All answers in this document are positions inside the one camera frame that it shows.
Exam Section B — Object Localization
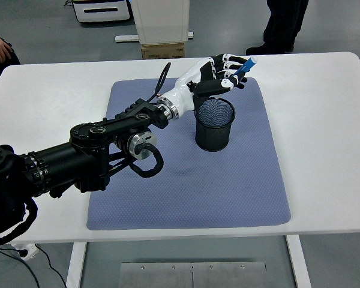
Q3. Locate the blue marker pen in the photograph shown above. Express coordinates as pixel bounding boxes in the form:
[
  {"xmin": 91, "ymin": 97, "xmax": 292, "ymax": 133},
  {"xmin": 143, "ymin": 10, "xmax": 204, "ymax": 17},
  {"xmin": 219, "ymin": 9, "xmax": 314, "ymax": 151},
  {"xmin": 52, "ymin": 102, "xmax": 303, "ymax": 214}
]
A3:
[{"xmin": 232, "ymin": 56, "xmax": 258, "ymax": 78}]

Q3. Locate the white table leg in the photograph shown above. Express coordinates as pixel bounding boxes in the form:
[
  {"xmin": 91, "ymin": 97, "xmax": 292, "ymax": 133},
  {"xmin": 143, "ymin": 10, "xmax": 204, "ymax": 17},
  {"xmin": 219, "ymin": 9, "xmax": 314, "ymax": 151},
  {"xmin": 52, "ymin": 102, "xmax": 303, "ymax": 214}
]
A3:
[
  {"xmin": 65, "ymin": 242, "xmax": 88, "ymax": 288},
  {"xmin": 285, "ymin": 235, "xmax": 312, "ymax": 288}
]

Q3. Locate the black mesh pen holder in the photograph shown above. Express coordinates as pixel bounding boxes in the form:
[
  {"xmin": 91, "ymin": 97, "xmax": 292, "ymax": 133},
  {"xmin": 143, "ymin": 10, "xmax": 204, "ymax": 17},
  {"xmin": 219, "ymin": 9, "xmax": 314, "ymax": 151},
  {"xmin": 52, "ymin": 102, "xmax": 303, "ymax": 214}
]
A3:
[{"xmin": 193, "ymin": 96, "xmax": 236, "ymax": 152}]

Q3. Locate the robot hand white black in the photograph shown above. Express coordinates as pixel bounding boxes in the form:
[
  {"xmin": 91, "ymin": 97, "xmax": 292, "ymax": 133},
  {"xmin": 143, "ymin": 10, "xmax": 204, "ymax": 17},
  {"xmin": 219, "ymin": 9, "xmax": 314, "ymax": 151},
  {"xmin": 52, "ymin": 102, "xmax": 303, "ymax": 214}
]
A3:
[{"xmin": 160, "ymin": 53, "xmax": 249, "ymax": 115}]

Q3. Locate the white device with black slot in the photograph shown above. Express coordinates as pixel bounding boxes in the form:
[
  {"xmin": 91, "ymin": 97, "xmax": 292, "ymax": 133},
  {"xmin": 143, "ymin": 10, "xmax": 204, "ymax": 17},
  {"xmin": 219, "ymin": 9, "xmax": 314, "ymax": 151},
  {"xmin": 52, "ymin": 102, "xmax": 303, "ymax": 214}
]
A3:
[{"xmin": 71, "ymin": 0, "xmax": 131, "ymax": 24}]

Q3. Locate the white base bar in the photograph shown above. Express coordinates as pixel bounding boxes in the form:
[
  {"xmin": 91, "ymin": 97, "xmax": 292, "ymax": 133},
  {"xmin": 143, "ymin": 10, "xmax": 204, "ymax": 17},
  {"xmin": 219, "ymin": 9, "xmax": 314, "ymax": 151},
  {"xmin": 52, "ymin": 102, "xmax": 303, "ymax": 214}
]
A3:
[{"xmin": 114, "ymin": 31, "xmax": 194, "ymax": 43}]

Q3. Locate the black floor cable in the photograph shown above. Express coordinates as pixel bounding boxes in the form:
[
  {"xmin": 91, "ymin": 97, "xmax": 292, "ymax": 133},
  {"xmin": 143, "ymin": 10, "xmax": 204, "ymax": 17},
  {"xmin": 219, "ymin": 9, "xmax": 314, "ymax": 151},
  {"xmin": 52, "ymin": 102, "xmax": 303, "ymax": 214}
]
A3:
[{"xmin": 0, "ymin": 244, "xmax": 67, "ymax": 288}]

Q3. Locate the grey metal plate with screws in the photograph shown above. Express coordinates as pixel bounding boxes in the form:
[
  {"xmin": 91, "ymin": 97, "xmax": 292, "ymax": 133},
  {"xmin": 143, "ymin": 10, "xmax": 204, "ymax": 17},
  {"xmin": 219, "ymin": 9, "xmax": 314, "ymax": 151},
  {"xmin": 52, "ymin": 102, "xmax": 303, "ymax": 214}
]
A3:
[{"xmin": 119, "ymin": 262, "xmax": 267, "ymax": 288}]

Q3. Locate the white power strip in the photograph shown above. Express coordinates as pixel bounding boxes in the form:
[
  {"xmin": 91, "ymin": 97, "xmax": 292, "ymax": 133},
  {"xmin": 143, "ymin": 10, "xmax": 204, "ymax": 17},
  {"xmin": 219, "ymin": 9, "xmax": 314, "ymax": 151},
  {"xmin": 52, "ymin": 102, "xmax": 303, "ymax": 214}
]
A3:
[{"xmin": 13, "ymin": 242, "xmax": 38, "ymax": 260}]

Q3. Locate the cardboard box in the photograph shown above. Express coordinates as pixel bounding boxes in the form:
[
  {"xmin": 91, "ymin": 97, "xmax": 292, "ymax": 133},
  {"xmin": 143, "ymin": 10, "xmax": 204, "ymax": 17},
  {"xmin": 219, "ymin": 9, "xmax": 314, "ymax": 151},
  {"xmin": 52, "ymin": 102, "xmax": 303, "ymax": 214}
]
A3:
[{"xmin": 140, "ymin": 41, "xmax": 186, "ymax": 60}]

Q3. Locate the blue-grey textured mat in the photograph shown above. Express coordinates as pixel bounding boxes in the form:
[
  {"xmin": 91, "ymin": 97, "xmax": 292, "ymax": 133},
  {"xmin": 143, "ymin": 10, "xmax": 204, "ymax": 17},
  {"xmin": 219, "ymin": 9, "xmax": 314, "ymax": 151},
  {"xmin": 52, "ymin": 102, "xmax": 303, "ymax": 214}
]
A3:
[{"xmin": 86, "ymin": 76, "xmax": 292, "ymax": 231}]

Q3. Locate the person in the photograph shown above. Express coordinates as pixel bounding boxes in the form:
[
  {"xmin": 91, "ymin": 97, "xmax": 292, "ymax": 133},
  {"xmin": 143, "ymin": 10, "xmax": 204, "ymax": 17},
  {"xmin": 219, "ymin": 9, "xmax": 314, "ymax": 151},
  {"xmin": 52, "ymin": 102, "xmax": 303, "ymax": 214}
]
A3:
[
  {"xmin": 0, "ymin": 29, "xmax": 21, "ymax": 76},
  {"xmin": 245, "ymin": 0, "xmax": 310, "ymax": 56}
]

